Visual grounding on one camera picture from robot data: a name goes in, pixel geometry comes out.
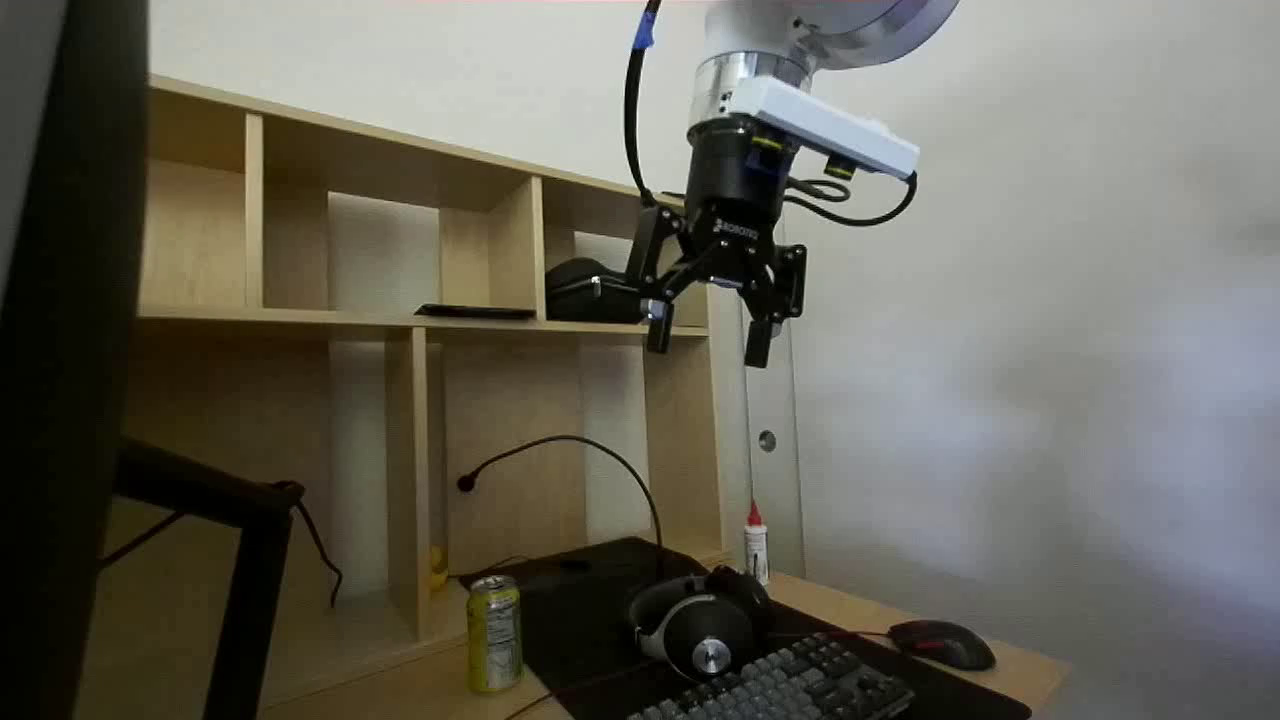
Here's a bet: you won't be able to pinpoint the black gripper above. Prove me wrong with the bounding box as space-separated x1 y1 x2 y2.
625 114 812 372

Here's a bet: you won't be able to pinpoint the grey black mechanical keyboard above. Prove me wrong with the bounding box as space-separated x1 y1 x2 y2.
625 626 918 720

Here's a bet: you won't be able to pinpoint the black bulky pouch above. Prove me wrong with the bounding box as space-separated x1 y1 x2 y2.
545 253 652 327

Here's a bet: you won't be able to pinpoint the black gooseneck microphone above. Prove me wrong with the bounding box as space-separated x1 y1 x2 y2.
450 427 666 550

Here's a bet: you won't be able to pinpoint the flat black device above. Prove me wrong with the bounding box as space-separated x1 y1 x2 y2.
413 298 541 322

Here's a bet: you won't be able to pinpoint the white glue bottle red cap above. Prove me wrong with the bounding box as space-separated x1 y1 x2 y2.
741 498 775 591

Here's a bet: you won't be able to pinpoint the black silver headphones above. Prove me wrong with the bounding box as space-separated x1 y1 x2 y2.
625 563 775 679

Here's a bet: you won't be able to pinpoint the black desk mat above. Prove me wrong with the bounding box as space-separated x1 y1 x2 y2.
456 532 1038 720

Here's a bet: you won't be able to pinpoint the green yellow soda can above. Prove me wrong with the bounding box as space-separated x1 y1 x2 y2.
464 571 526 699

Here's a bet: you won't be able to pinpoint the black computer mouse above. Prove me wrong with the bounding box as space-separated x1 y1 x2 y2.
885 615 998 676

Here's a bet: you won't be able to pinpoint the light wooden shelf unit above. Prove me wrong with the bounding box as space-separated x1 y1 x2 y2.
76 72 731 720

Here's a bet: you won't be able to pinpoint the dark monitor edge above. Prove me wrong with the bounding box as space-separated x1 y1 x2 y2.
0 0 156 720

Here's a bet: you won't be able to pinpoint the black camera cable loop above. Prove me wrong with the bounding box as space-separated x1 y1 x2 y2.
778 163 923 231

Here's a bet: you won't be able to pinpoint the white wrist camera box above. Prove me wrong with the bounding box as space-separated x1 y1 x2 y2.
714 72 923 184

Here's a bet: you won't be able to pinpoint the thin black hanging cable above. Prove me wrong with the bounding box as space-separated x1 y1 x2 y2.
288 488 347 610

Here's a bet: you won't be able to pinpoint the black metal stand frame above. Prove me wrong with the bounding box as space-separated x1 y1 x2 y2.
107 431 308 720

